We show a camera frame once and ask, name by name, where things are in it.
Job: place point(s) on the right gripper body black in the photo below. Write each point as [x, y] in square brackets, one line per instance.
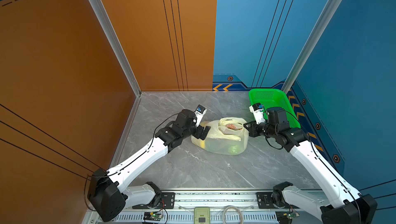
[265, 128]

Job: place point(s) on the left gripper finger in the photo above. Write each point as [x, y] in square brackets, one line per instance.
[203, 135]
[206, 130]

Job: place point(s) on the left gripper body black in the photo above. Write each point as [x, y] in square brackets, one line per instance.
[190, 132]

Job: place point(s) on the translucent yellowish plastic bag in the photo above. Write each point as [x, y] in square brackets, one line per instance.
[228, 130]

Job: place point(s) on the green plastic basket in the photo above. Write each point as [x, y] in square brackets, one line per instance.
[274, 98]

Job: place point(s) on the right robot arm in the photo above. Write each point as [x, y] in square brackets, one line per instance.
[344, 204]

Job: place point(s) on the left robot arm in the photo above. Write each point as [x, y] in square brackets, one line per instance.
[109, 191]

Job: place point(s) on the green round fruit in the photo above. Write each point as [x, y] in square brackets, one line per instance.
[233, 150]

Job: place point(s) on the pale green handheld device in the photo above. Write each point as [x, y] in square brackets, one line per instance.
[202, 215]

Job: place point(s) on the small circuit board right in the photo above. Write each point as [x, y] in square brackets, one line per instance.
[286, 217]

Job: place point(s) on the green circuit board left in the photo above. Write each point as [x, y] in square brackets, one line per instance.
[152, 218]

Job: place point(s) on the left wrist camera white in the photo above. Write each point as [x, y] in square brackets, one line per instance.
[199, 113]

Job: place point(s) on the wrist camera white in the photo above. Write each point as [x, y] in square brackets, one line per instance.
[199, 113]
[258, 111]

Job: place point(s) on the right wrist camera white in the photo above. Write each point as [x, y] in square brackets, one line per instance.
[258, 111]

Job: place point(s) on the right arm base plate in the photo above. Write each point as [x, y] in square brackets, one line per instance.
[265, 201]

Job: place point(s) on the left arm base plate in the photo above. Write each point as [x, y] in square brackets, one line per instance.
[165, 200]

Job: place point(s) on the aluminium front rail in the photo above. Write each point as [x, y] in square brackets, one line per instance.
[226, 206]

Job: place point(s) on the right aluminium corner post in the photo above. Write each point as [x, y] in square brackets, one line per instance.
[321, 24]

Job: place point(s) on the aluminium corner post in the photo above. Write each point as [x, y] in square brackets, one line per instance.
[106, 24]
[321, 24]

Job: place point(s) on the left aluminium corner post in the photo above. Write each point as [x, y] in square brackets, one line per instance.
[106, 24]

